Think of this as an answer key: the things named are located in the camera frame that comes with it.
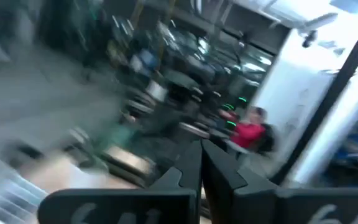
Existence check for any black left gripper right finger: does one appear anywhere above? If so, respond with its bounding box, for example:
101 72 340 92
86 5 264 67
201 139 358 224

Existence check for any person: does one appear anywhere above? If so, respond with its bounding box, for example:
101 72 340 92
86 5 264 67
227 106 277 156

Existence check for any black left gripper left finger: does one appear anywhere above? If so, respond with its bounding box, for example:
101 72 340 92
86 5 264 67
37 139 203 224

